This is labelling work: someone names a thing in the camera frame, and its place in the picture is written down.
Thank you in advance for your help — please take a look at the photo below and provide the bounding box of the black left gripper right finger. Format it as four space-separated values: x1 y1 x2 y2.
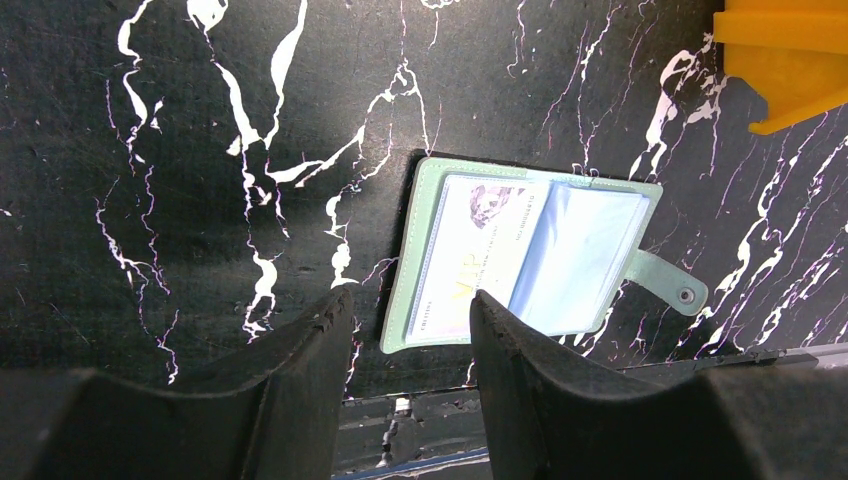
470 291 847 479

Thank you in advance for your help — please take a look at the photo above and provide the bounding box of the white silver card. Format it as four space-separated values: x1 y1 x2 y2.
406 174 551 344

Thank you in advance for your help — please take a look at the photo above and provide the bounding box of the orange plastic bin tray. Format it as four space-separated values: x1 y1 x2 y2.
713 0 847 135

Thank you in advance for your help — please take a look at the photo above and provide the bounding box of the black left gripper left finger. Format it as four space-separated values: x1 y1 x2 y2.
1 287 354 479

